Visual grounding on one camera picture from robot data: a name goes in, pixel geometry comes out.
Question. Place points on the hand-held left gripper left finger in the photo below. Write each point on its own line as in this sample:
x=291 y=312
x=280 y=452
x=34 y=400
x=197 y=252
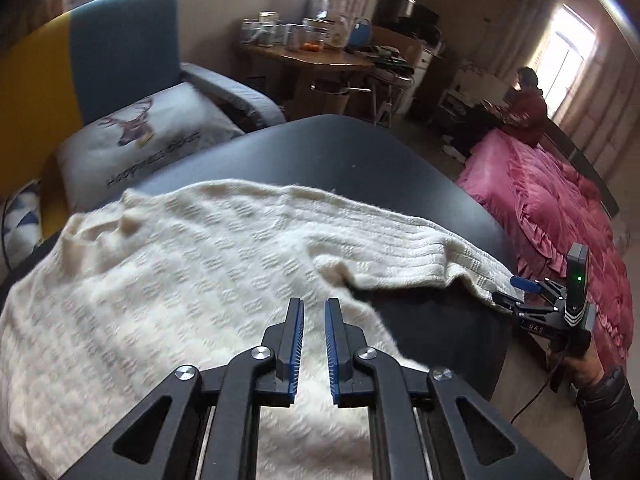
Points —
x=298 y=345

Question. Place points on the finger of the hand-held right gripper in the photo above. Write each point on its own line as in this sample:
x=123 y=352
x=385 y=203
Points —
x=510 y=303
x=525 y=283

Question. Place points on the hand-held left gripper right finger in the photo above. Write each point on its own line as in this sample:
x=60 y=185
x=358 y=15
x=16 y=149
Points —
x=331 y=350

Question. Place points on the cream knit sweater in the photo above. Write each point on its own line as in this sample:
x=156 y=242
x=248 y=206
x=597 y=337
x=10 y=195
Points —
x=175 y=285

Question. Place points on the person's right forearm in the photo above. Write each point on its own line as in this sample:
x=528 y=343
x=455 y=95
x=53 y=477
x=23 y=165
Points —
x=610 y=410

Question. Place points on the pile of dark clothes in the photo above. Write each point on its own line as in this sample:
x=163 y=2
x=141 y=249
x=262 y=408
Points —
x=395 y=60

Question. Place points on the person's right hand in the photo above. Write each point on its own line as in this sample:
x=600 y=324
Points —
x=590 y=367

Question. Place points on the pink ruffled bedspread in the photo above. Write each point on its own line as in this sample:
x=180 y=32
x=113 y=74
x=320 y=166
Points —
x=550 y=200

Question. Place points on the sheer patterned curtain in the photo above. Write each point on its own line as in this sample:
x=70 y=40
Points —
x=600 y=110

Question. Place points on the black padded folding table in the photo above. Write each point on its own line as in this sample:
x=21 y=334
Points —
x=375 y=160

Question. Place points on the white cabinet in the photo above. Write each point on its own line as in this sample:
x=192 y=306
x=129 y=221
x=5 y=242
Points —
x=425 y=70

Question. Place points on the small bright window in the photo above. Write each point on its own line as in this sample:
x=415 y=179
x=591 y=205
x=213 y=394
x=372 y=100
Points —
x=565 y=50

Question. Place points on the brown paper bag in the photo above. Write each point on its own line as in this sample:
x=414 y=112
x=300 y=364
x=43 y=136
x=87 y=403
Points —
x=330 y=97

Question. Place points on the deer print pillow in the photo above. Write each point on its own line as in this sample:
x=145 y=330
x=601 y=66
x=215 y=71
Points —
x=165 y=125

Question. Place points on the wooden desk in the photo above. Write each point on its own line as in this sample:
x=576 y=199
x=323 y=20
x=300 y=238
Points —
x=325 y=59

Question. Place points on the oranges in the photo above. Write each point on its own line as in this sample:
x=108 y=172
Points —
x=311 y=47

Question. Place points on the blue chair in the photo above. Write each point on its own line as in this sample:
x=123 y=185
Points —
x=359 y=35

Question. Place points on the black television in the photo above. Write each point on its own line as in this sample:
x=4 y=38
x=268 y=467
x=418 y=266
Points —
x=400 y=10

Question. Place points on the geometric print pillow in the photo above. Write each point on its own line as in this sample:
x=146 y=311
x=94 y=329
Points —
x=20 y=215

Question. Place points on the clear plastic container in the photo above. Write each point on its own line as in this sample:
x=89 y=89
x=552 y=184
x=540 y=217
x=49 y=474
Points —
x=312 y=32

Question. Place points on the glass jar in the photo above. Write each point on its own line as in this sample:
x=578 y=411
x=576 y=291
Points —
x=250 y=32

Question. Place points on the grey yellow teal sofa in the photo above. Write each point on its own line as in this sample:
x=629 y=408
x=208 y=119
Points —
x=125 y=50

